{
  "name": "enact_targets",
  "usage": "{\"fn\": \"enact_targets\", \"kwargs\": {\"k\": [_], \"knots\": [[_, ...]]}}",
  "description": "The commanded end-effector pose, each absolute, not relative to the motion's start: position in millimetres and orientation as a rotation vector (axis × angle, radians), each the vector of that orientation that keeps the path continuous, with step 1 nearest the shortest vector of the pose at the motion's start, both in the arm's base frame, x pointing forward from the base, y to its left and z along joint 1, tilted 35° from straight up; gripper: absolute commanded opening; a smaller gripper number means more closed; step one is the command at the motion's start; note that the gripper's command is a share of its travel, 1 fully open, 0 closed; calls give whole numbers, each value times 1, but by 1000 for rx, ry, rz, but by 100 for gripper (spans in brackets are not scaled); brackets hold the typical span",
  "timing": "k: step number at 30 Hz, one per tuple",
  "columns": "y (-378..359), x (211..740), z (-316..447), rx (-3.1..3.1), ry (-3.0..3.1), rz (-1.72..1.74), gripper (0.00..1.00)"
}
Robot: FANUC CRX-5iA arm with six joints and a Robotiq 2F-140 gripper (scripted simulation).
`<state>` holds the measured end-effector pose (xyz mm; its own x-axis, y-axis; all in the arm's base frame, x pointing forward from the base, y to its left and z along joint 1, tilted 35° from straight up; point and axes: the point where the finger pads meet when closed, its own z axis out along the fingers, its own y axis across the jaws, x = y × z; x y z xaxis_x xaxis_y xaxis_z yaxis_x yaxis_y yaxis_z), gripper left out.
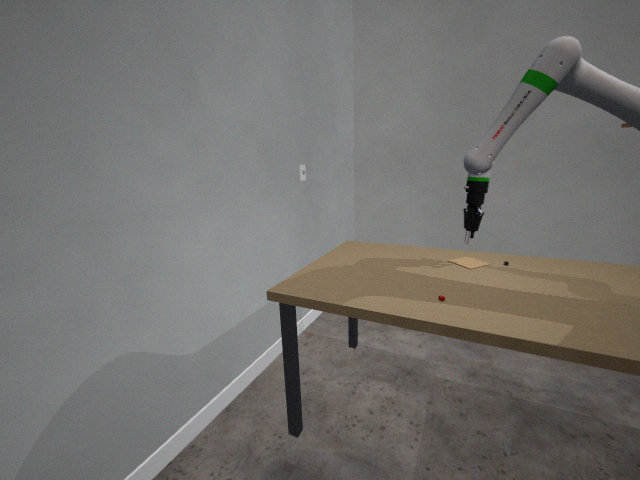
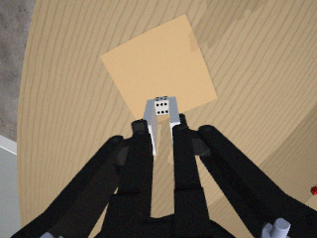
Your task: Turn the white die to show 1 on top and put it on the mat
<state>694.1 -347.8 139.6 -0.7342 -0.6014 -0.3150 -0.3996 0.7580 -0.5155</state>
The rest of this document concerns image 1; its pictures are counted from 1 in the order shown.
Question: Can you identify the tan flat mat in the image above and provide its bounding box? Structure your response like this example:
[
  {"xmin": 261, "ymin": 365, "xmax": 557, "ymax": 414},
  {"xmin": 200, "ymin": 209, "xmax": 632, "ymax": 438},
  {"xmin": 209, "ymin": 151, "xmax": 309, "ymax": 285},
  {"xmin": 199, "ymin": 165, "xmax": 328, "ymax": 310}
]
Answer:
[{"xmin": 448, "ymin": 257, "xmax": 491, "ymax": 269}]

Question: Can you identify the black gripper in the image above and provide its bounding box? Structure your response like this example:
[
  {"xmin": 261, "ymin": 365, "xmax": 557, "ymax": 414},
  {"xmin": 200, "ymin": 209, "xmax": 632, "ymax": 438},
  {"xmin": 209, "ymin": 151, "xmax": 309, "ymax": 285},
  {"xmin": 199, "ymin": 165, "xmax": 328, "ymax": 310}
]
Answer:
[{"xmin": 464, "ymin": 193, "xmax": 485, "ymax": 245}]

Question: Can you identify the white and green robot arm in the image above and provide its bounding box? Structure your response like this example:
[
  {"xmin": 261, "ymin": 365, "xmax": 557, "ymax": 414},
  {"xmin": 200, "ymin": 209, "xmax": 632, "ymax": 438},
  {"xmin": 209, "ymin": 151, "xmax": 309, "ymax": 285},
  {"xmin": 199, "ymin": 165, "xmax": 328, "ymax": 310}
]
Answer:
[{"xmin": 463, "ymin": 36, "xmax": 640, "ymax": 194}]

